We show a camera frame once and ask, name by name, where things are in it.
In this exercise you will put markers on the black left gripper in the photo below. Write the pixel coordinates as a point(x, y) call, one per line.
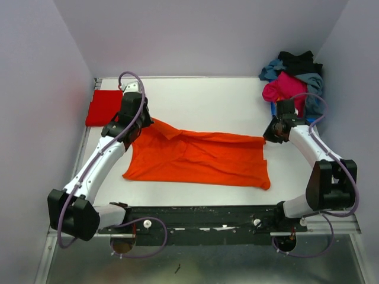
point(148, 121)

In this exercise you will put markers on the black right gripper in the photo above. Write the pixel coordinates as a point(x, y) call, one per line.
point(269, 135)

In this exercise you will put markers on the orange t shirt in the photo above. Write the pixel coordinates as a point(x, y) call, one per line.
point(163, 153)

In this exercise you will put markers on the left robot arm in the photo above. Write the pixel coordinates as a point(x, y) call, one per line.
point(72, 210)

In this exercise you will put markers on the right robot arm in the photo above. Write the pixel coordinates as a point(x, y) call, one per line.
point(332, 187)

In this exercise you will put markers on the folded red t shirt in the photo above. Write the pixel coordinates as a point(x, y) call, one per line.
point(103, 107)

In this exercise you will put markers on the blue plastic bin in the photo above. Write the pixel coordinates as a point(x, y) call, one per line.
point(274, 109)

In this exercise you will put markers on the grey blue t shirt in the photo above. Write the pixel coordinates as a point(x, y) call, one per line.
point(302, 101)

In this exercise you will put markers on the magenta t shirt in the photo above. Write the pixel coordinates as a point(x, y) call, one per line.
point(285, 87)

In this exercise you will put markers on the black t shirt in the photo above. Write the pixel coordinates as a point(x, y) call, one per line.
point(301, 64)

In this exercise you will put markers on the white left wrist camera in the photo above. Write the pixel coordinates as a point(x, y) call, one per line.
point(131, 87)

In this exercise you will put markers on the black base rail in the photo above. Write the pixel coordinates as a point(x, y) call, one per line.
point(190, 225)

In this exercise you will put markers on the aluminium frame profile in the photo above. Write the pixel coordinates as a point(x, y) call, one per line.
point(83, 137)

